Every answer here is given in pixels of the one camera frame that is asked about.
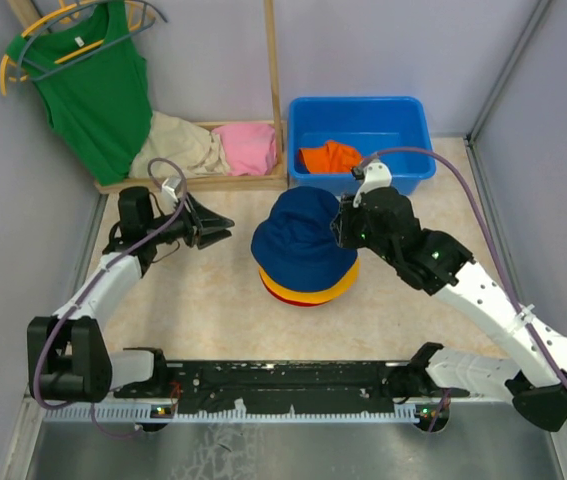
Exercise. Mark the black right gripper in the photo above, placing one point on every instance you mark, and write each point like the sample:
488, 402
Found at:
342, 224

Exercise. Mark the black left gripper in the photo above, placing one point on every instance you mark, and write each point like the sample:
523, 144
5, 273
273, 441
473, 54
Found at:
206, 219

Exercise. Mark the orange hat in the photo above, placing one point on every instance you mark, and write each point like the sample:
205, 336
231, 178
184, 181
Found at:
331, 158

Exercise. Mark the navy blue hat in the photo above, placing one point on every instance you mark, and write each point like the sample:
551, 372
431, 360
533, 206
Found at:
296, 248

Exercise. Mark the red bucket hat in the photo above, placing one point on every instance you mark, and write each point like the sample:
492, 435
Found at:
293, 300

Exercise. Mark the blue plastic bin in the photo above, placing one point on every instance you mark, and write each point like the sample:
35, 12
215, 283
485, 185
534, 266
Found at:
368, 124

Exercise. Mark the yellow bucket hat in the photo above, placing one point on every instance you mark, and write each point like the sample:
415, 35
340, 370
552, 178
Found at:
313, 295

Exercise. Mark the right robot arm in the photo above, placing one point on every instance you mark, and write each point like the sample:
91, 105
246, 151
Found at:
532, 377

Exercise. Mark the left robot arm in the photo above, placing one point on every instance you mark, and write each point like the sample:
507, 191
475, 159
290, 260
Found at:
68, 360

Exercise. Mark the cream cloth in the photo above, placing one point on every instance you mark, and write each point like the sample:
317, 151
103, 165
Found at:
198, 152

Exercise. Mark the pink cloth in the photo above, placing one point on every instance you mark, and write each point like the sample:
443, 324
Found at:
249, 147

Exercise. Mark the green tank top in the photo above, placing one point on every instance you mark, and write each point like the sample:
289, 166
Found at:
105, 137

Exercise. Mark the grey clothes hanger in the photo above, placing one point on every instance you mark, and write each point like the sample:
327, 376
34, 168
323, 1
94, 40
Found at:
141, 16

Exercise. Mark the yellow clothes hanger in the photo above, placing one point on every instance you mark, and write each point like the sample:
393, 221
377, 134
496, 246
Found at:
112, 72

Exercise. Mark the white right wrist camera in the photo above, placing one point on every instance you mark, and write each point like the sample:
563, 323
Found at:
375, 175

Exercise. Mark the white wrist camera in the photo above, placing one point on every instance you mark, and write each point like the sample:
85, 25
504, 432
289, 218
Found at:
172, 188
375, 175

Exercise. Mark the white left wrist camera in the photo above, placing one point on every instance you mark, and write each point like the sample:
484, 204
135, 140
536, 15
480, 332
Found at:
172, 188

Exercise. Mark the wooden clothes rack frame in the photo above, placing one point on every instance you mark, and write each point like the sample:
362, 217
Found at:
27, 13

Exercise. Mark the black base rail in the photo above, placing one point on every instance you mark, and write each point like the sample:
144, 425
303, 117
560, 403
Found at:
268, 387

